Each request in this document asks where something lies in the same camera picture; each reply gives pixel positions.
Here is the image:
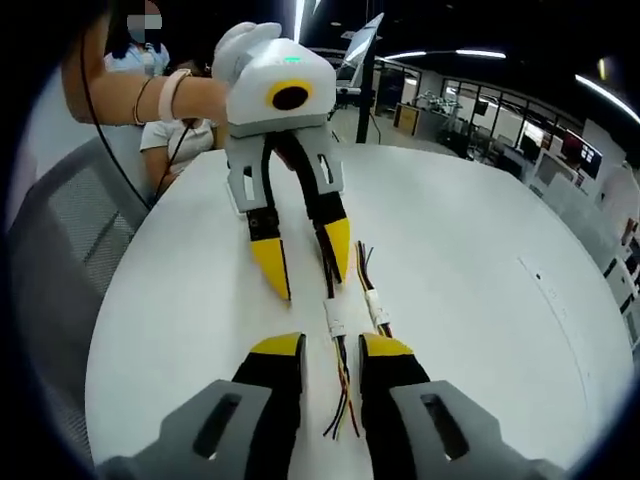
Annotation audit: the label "monitor on black stand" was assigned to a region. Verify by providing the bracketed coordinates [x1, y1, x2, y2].
[335, 11, 386, 145]

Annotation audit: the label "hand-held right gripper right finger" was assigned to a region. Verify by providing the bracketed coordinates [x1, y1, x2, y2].
[357, 332, 566, 480]

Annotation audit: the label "thin black cable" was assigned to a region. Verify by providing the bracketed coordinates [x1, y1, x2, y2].
[78, 14, 154, 209]

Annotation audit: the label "yellow cabinet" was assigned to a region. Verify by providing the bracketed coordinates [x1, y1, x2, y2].
[393, 101, 422, 136]

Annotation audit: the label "long ceiling light strip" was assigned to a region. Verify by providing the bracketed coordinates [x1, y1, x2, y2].
[574, 73, 640, 127]
[374, 48, 507, 63]

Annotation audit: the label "white JST socket with wires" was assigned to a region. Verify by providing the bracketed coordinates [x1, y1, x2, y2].
[353, 240, 385, 312]
[317, 232, 345, 322]

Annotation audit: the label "grey mesh chair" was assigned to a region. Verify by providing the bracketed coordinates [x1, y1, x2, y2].
[5, 135, 152, 454]

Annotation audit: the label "white storage rack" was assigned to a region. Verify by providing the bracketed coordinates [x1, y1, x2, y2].
[601, 243, 640, 347]

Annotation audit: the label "white JST connector with wires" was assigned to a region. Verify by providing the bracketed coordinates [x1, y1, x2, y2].
[370, 306, 397, 343]
[321, 318, 362, 443]

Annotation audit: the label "background monitor screens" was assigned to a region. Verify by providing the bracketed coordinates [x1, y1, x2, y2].
[563, 131, 605, 180]

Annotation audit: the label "thin bracelet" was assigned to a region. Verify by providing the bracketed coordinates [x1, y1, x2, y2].
[133, 76, 154, 126]

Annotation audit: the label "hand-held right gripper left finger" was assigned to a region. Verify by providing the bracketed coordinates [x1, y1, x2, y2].
[97, 332, 307, 480]

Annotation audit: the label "pink wristband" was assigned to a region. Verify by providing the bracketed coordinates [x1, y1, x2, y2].
[158, 68, 194, 122]

